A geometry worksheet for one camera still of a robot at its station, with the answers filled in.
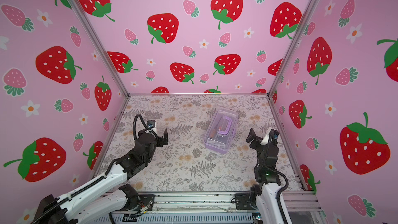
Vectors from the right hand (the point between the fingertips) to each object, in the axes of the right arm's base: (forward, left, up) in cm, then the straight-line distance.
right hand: (258, 131), depth 79 cm
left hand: (-5, +52, +2) cm, 53 cm away
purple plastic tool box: (+7, +19, -9) cm, 22 cm away
